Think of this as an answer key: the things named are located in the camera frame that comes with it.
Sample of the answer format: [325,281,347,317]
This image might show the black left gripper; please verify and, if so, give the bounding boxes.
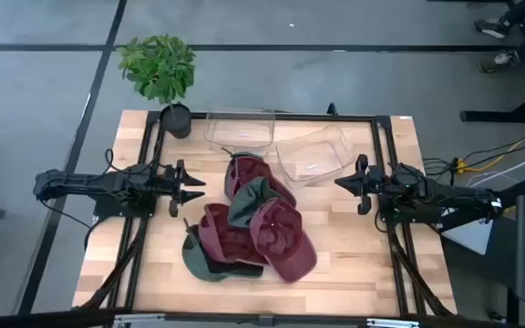
[160,159,207,219]

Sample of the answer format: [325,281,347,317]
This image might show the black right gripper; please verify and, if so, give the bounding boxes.
[334,153,385,216]

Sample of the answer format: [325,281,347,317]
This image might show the dark grey cloth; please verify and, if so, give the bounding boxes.
[227,176,286,229]

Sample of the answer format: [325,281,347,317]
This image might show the maroon baseball cap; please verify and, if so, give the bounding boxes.
[197,202,271,268]
[223,152,298,209]
[248,197,318,284]

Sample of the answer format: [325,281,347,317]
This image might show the green baseball cap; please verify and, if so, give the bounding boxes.
[180,217,264,283]
[205,260,264,279]

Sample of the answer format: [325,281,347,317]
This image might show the clear plastic bin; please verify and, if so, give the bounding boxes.
[203,108,276,149]
[274,125,357,190]

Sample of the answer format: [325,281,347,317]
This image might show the green plant in black pot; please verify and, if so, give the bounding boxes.
[116,34,198,139]

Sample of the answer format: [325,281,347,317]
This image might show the white board panel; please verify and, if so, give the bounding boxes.
[439,207,496,256]

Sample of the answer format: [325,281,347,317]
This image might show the black desk foot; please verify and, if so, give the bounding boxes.
[459,93,525,124]

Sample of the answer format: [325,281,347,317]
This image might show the person's shoe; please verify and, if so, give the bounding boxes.
[479,49,521,74]
[473,16,512,40]

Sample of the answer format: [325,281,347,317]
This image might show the black floor cable bundle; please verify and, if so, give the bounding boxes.
[421,140,525,178]

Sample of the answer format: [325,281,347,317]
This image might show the black metal table frame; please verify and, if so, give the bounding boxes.
[73,103,458,328]

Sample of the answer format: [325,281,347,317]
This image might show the yellow power cord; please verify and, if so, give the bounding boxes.
[454,128,525,175]

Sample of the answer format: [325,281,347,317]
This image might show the silver metal bracket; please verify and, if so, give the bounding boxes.
[365,317,421,328]
[112,313,167,328]

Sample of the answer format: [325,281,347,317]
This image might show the white cable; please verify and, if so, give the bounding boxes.
[469,144,525,189]

